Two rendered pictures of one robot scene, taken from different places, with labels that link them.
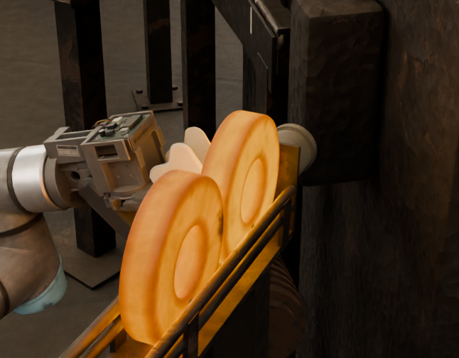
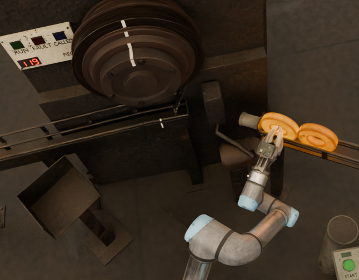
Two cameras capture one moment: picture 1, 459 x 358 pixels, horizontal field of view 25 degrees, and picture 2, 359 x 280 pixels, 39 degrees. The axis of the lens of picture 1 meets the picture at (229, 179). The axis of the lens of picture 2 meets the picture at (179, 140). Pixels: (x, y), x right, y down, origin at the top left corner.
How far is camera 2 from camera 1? 1.89 m
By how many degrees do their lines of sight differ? 53
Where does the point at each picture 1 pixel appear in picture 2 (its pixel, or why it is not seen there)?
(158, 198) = (324, 130)
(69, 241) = (101, 250)
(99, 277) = (127, 236)
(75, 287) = (130, 245)
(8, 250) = (264, 196)
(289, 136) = (247, 116)
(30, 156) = (260, 178)
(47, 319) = (149, 254)
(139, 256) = (334, 138)
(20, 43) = not seen: outside the picture
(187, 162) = (280, 134)
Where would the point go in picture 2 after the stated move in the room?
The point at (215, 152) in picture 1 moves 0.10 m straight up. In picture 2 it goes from (289, 124) to (290, 110)
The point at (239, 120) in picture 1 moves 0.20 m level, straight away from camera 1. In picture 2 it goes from (280, 116) to (229, 116)
